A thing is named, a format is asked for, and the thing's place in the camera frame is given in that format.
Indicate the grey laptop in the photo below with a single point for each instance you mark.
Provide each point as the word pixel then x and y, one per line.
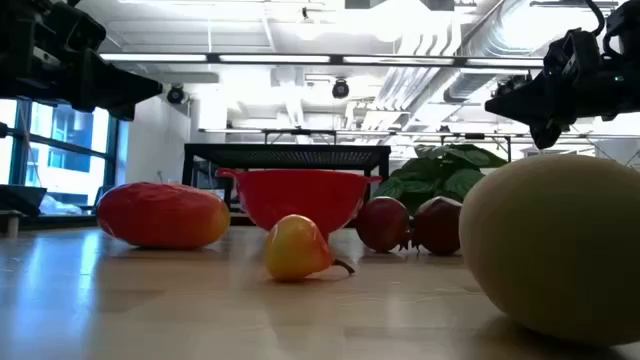
pixel 20 197

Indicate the black background rig frame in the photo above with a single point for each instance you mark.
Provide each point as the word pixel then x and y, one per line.
pixel 300 132

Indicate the green leafy potted plant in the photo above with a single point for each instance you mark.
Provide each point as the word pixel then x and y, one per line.
pixel 440 170

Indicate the large green oval fruit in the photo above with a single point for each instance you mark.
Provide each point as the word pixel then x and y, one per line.
pixel 555 245

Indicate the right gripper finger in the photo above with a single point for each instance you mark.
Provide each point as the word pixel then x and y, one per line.
pixel 546 135
pixel 525 102

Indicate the red colander bowl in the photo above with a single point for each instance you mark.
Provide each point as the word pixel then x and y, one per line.
pixel 300 195

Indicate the black perforated metal shelf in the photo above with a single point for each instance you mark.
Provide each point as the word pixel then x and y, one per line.
pixel 285 156

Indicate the red orange mango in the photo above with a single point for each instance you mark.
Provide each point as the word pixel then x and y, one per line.
pixel 160 215

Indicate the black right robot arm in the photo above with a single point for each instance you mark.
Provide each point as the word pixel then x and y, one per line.
pixel 625 25

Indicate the dark red pomegranate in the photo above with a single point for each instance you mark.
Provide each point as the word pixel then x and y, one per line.
pixel 439 227
pixel 382 225

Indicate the yellow orange pear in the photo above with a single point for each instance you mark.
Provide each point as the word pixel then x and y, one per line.
pixel 295 250

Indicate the black ceiling spotlight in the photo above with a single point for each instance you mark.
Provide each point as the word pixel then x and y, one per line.
pixel 176 94
pixel 340 88

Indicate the dark framed window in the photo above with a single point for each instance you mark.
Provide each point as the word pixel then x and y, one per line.
pixel 65 150

